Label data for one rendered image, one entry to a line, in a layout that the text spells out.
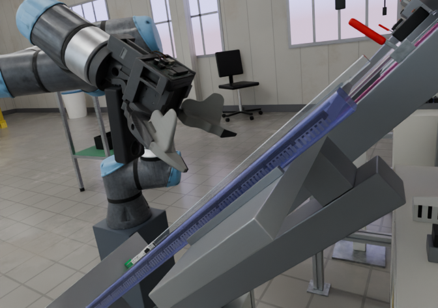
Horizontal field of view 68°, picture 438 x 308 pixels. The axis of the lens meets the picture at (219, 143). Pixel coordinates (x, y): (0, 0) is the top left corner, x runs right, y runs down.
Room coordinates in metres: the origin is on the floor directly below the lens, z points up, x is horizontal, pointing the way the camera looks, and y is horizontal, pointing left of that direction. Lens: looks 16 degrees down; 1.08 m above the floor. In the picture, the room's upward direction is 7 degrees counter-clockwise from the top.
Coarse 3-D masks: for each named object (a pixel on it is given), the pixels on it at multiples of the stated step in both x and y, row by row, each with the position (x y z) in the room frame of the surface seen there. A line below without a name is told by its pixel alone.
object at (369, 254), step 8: (360, 160) 1.43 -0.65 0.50; (344, 240) 1.53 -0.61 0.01; (336, 248) 1.47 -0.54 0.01; (344, 248) 1.46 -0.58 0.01; (352, 248) 1.45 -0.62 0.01; (360, 248) 1.42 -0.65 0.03; (368, 248) 1.44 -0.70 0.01; (376, 248) 1.43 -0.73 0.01; (384, 248) 1.42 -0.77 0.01; (336, 256) 1.41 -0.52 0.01; (344, 256) 1.40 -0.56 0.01; (352, 256) 1.39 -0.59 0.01; (360, 256) 1.39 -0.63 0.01; (368, 256) 1.38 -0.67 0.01; (376, 256) 1.37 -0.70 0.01; (384, 256) 1.36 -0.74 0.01; (368, 264) 1.33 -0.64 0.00; (376, 264) 1.31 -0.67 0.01; (384, 264) 1.30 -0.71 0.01
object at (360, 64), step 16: (352, 64) 0.33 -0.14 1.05; (368, 64) 0.33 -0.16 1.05; (336, 80) 0.34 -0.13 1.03; (320, 96) 0.35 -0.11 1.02; (304, 112) 0.36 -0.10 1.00; (288, 128) 0.36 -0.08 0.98; (272, 144) 0.37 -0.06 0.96; (208, 192) 0.42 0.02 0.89; (192, 208) 0.43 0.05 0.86; (176, 224) 0.45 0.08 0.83; (160, 240) 0.46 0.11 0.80
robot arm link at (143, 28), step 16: (144, 16) 0.97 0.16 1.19; (112, 32) 0.94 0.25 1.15; (128, 32) 0.94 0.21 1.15; (144, 32) 0.94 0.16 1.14; (144, 48) 0.95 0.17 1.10; (160, 48) 0.99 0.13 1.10; (144, 160) 0.99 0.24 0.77; (160, 160) 0.98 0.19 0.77; (144, 176) 0.98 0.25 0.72; (160, 176) 0.98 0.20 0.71; (176, 176) 0.98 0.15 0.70
